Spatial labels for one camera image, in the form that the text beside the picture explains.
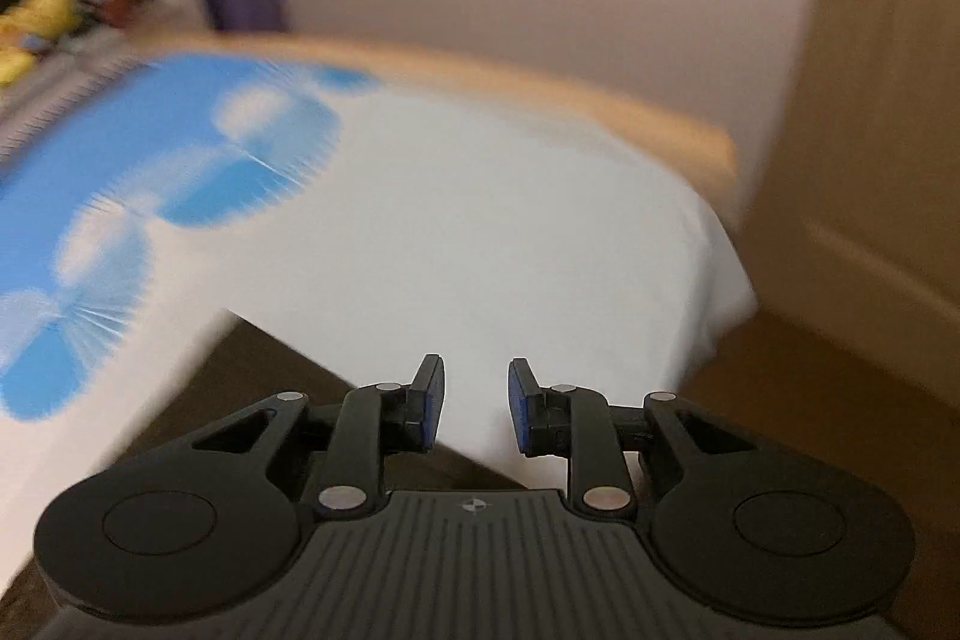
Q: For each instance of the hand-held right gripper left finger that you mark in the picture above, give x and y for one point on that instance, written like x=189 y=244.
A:
x=431 y=406

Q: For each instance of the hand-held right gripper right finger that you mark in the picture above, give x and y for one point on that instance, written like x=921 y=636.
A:
x=519 y=407

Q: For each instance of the blue white printed bed sheet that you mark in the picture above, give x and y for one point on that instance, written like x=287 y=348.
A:
x=465 y=235

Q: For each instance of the wooden door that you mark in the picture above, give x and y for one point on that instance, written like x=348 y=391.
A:
x=870 y=160

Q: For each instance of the yellow plush toy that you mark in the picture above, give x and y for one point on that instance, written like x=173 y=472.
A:
x=41 y=10
x=13 y=66

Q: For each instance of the wooden bed frame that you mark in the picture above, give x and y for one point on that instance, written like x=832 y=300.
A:
x=600 y=100

